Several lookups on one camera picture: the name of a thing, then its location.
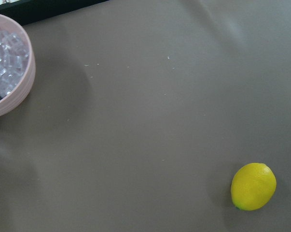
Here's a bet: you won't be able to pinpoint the yellow lemon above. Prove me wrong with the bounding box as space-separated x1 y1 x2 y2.
230 163 277 211

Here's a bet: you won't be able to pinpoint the pink ribbed bowl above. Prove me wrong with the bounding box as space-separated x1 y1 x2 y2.
0 14 36 116

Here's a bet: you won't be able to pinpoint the clear plastic ice cubes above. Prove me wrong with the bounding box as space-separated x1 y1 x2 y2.
0 28 29 98

